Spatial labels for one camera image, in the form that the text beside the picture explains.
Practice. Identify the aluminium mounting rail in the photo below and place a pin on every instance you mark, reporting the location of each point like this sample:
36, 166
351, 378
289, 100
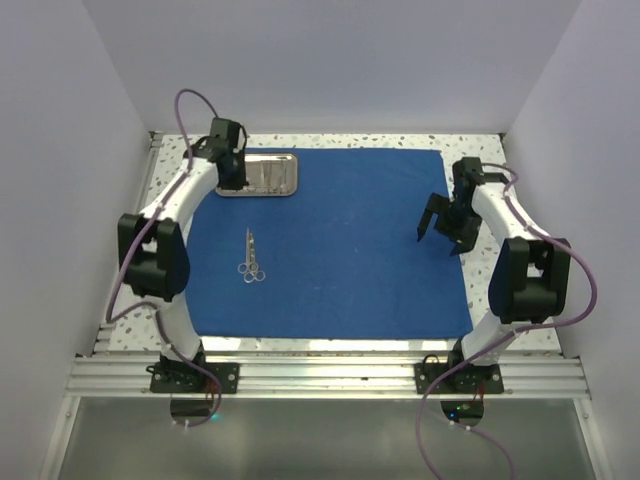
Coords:
358, 375

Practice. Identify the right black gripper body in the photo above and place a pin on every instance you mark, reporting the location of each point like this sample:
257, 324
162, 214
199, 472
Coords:
459, 219

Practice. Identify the blue cloth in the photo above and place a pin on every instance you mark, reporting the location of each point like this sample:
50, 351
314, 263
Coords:
341, 255

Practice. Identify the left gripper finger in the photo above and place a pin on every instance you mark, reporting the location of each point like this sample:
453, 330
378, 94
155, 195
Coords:
240, 171
227, 173

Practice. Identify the steel forceps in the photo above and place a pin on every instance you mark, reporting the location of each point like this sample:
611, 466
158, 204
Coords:
281, 179

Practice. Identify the steel tweezers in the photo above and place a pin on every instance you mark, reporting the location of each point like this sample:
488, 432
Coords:
266, 174

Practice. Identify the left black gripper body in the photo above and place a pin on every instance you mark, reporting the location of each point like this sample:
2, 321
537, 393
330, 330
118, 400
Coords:
234, 153

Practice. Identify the steel instrument tray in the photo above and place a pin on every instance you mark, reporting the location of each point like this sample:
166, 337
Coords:
253, 168

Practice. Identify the small steel scissors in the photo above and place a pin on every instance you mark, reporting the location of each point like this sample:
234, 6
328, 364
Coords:
259, 276

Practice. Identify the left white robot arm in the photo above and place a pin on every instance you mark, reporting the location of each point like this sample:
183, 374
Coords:
154, 267

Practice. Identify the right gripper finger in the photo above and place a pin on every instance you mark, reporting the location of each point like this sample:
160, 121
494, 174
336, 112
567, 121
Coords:
436, 205
461, 244

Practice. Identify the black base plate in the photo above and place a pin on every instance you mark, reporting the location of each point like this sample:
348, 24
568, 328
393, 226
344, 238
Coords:
467, 381
178, 378

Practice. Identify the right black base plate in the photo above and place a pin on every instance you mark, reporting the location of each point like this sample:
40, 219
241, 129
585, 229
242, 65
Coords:
467, 381

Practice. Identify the large steel scissors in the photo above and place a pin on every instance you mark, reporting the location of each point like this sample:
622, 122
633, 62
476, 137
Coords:
249, 265

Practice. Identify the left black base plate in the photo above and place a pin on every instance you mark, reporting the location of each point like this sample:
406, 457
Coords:
178, 378

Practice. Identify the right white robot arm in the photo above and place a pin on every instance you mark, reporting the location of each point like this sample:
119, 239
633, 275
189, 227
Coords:
530, 279

